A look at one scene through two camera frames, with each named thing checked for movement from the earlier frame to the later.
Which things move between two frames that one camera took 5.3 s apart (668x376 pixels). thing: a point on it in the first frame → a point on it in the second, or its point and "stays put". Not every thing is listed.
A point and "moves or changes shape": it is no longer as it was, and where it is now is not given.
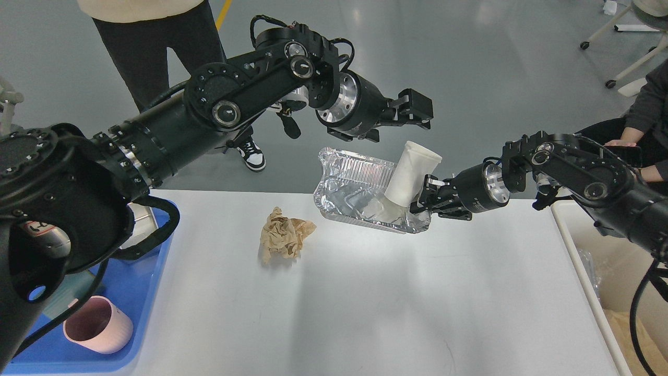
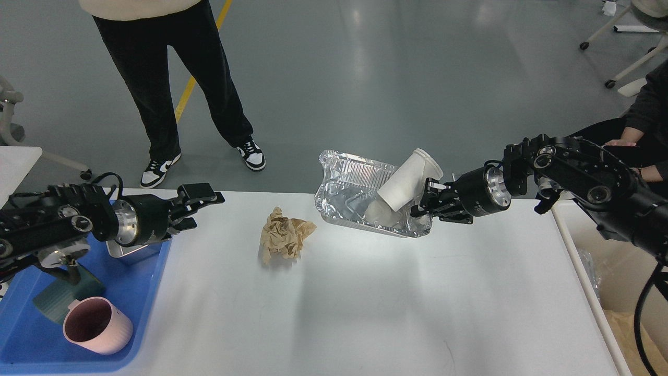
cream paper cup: (407, 182) moves or changes shape
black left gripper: (361, 107) → (142, 220)
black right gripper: (480, 188) stays put
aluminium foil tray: (353, 186) stays put
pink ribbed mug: (100, 326) stays put
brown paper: (281, 236) stays put
